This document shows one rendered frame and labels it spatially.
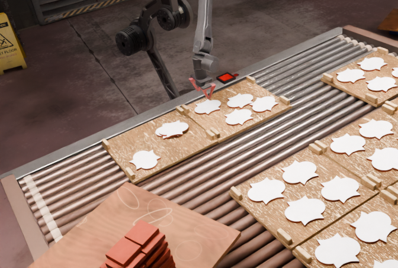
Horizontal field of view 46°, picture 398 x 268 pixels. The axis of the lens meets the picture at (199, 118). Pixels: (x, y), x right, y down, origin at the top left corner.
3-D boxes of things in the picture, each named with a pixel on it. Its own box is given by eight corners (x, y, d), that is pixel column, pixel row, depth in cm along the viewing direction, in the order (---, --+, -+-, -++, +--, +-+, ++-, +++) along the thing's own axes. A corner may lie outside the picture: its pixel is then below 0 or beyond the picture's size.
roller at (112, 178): (35, 218, 189) (32, 209, 186) (375, 52, 262) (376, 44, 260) (39, 225, 185) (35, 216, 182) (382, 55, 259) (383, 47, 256)
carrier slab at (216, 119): (180, 110, 232) (179, 108, 231) (247, 81, 247) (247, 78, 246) (219, 143, 205) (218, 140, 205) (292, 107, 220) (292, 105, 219)
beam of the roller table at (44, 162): (3, 185, 213) (-2, 175, 209) (338, 35, 291) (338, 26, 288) (7, 195, 206) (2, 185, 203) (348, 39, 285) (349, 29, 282)
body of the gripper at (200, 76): (202, 73, 224) (199, 60, 220) (213, 81, 217) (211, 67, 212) (190, 78, 222) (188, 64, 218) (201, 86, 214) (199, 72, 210)
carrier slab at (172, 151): (102, 145, 216) (100, 142, 215) (178, 111, 232) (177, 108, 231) (134, 185, 190) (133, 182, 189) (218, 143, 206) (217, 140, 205)
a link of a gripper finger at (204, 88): (209, 91, 225) (207, 75, 220) (217, 98, 220) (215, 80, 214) (197, 97, 223) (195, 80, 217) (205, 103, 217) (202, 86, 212)
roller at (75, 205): (39, 225, 185) (35, 216, 182) (382, 55, 259) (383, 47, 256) (42, 232, 181) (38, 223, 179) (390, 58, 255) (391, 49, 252)
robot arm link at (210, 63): (208, 42, 217) (195, 39, 210) (226, 47, 209) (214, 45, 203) (201, 67, 219) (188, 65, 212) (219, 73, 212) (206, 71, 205)
